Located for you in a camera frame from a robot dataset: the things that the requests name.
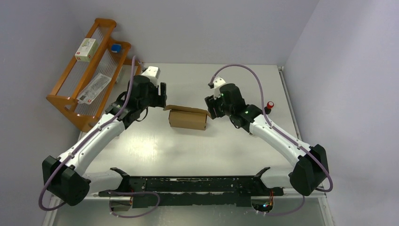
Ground brown cardboard box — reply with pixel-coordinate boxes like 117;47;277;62
163;105;211;130

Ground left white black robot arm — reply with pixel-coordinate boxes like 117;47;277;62
39;75;167;211

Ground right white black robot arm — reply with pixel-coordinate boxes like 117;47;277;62
205;81;328;196

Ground white green carton box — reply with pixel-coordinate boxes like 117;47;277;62
74;38;98;62

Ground clear plastic bag package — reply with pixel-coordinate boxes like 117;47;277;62
77;73;111;105

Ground blue round object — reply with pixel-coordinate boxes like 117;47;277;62
111;44;122;53

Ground orange wooden rack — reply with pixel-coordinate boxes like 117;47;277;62
46;18;143;132

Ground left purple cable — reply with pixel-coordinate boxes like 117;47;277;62
38;55;144;212

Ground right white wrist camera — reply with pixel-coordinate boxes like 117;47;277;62
209;76;226;91

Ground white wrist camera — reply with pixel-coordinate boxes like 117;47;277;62
209;76;226;91
141;66;160;87

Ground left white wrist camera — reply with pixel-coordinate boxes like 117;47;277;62
141;66;160;87

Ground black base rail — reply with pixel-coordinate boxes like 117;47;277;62
98;176;283;208

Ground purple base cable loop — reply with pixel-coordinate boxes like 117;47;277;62
109;191;161;218

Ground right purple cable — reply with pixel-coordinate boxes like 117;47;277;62
208;64;334;217

